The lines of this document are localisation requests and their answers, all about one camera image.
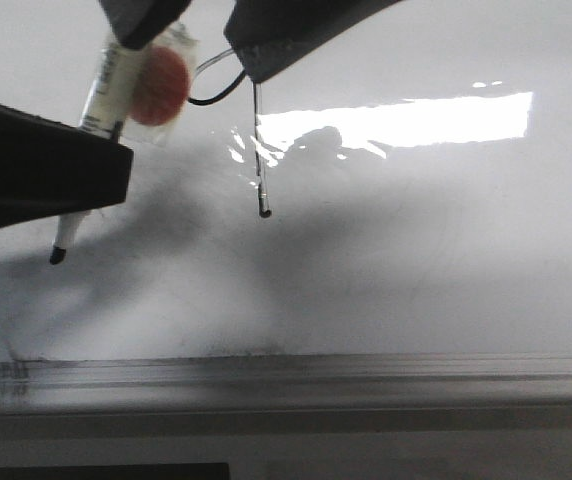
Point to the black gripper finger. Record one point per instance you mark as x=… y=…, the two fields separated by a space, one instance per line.
x=135 y=23
x=48 y=169

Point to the white black-tipped whiteboard marker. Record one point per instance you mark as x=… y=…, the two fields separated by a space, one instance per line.
x=104 y=115

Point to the red magnet taped to marker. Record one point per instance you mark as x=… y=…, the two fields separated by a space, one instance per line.
x=163 y=86

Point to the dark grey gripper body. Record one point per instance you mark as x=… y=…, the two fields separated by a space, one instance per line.
x=269 y=36

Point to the white whiteboard with aluminium frame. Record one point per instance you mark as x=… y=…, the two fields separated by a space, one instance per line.
x=394 y=230

